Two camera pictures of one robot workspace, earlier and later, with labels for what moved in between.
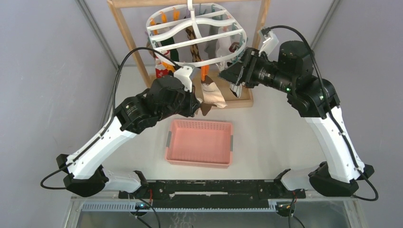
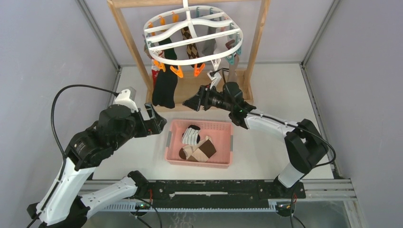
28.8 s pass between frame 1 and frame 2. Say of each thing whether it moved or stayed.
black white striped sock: moved
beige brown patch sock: moved
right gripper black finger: moved
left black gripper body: moved
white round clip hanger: stayed
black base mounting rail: stayed
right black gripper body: moved
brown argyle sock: moved
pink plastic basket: stayed
